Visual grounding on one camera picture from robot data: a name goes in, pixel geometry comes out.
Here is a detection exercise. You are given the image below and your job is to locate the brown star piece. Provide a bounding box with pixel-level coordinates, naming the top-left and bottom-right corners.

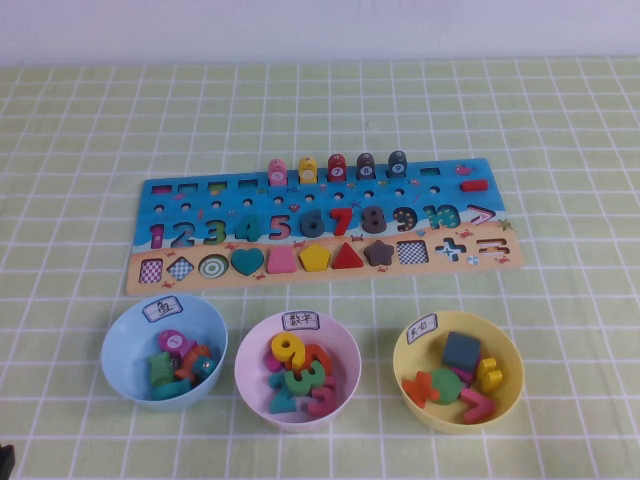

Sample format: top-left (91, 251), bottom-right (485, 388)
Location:
top-left (363, 238), bottom-right (396, 267)

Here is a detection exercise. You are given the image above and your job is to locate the light blue plastic bowl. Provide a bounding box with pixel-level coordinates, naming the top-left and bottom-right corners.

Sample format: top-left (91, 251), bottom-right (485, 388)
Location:
top-left (100, 293), bottom-right (229, 412)

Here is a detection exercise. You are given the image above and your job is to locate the orange cross sign piece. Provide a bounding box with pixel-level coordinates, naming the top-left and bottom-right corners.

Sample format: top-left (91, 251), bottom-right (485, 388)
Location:
top-left (402, 370), bottom-right (440, 409)

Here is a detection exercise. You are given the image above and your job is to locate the brown number eight piece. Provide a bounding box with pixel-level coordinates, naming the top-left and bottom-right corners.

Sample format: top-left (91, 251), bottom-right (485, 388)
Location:
top-left (362, 205), bottom-right (390, 236)

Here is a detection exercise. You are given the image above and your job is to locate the magenta fish piece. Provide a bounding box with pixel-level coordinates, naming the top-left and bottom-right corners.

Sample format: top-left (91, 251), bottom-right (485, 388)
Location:
top-left (158, 328), bottom-right (194, 357)

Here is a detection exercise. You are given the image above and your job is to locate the pink number piece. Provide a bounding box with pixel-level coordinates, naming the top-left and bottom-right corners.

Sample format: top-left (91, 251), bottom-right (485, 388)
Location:
top-left (307, 382), bottom-right (337, 417)

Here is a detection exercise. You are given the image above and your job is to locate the teal number four piece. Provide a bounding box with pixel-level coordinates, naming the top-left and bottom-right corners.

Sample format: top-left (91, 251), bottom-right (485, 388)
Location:
top-left (234, 214), bottom-right (262, 242)

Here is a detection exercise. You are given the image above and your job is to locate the light pink plastic bowl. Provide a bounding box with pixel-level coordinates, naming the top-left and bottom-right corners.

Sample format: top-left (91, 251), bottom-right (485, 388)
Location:
top-left (234, 310), bottom-right (362, 432)

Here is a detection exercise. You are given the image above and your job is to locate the dark grey square piece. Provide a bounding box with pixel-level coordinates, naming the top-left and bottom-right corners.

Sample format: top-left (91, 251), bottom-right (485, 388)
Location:
top-left (440, 330), bottom-right (482, 371)

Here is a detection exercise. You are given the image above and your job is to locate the yellow pentagon piece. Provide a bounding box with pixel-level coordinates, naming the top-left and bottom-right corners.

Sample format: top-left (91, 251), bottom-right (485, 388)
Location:
top-left (298, 243), bottom-right (332, 272)

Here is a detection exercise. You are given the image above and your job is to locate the green checked tablecloth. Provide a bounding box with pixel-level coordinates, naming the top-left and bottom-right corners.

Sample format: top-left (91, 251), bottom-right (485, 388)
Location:
top-left (0, 57), bottom-right (640, 480)

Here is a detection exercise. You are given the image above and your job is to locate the pink trapezoid piece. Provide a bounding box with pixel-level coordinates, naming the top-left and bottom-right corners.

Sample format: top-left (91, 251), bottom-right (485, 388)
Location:
top-left (266, 247), bottom-right (297, 275)

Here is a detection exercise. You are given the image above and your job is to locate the teal heart piece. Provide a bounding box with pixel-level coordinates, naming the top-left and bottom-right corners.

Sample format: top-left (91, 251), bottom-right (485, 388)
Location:
top-left (230, 247), bottom-right (265, 276)

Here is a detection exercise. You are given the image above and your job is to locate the teal number two piece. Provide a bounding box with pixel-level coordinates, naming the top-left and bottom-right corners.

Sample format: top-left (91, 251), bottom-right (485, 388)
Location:
top-left (268, 372), bottom-right (301, 415)

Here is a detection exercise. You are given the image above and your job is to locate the green fish piece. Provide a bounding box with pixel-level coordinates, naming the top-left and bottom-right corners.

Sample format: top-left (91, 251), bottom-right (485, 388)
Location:
top-left (146, 351), bottom-right (174, 389)

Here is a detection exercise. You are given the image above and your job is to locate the pink greater-than sign piece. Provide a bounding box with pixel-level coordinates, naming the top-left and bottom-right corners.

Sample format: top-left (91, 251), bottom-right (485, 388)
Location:
top-left (459, 389), bottom-right (497, 425)

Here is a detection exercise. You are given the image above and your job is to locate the pink fish peg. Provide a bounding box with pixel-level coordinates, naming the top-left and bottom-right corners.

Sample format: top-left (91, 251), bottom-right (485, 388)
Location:
top-left (268, 158), bottom-right (289, 189)

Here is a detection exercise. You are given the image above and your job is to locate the blue ocean number puzzle board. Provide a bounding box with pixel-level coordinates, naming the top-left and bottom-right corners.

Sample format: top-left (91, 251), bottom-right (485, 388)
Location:
top-left (121, 158), bottom-right (524, 296)

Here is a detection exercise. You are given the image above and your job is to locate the teal fish piece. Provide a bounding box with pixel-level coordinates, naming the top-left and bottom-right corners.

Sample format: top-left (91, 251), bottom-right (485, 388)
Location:
top-left (152, 378), bottom-right (194, 401)

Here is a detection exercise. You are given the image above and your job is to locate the green number three piece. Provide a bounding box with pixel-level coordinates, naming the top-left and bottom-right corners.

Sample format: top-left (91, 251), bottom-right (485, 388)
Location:
top-left (287, 360), bottom-right (329, 396)

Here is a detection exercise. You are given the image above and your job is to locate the dark blue number six piece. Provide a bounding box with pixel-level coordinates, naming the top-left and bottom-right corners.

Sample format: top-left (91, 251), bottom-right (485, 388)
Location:
top-left (299, 209), bottom-right (327, 240)

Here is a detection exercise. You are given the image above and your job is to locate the orange fish piece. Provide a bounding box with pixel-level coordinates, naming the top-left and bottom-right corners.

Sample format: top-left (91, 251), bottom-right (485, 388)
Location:
top-left (174, 344), bottom-right (214, 384)

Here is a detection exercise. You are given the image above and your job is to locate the light yellow plastic bowl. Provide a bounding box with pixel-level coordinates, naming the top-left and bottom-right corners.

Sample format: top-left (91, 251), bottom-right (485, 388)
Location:
top-left (392, 310), bottom-right (525, 435)

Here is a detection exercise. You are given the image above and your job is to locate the dark grey fish peg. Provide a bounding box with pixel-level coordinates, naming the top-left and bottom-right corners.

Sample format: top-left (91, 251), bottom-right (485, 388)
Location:
top-left (387, 149), bottom-right (409, 180)

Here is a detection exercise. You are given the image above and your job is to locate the orange number piece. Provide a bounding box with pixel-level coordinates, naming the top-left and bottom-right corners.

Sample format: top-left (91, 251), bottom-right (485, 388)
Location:
top-left (294, 343), bottom-right (334, 384)

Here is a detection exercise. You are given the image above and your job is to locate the red fish peg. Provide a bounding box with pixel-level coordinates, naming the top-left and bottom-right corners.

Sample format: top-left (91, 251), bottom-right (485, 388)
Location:
top-left (327, 152), bottom-right (349, 182)

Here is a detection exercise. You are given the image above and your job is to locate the white handwritten paper label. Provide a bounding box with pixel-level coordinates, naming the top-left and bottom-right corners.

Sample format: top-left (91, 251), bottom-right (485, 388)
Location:
top-left (142, 295), bottom-right (187, 324)
top-left (407, 313), bottom-right (442, 345)
top-left (282, 310), bottom-right (321, 332)

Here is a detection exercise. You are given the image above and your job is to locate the magenta flat shape piece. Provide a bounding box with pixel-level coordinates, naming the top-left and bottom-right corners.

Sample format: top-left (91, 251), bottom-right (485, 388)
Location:
top-left (457, 352), bottom-right (484, 384)

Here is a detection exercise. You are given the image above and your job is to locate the yellow fish peg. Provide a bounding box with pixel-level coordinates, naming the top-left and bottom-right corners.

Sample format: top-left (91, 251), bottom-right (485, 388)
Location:
top-left (298, 155), bottom-right (320, 185)

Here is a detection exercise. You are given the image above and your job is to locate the green circle piece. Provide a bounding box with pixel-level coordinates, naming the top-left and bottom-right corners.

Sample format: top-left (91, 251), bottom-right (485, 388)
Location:
top-left (429, 367), bottom-right (464, 405)

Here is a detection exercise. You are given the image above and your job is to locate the red triangle piece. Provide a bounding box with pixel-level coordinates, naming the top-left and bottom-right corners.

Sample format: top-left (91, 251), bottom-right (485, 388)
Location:
top-left (331, 241), bottom-right (366, 270)

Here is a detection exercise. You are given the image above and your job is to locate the yellow number nine piece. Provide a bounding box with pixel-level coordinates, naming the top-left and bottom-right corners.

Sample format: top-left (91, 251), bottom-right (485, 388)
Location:
top-left (269, 332), bottom-right (307, 374)

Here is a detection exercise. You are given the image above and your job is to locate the brown fish peg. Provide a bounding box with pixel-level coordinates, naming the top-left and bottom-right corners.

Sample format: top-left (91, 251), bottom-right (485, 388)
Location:
top-left (355, 151), bottom-right (377, 181)

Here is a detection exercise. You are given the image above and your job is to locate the yellow equals sign piece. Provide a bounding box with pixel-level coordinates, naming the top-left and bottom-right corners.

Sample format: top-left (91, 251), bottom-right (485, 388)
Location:
top-left (474, 356), bottom-right (503, 394)

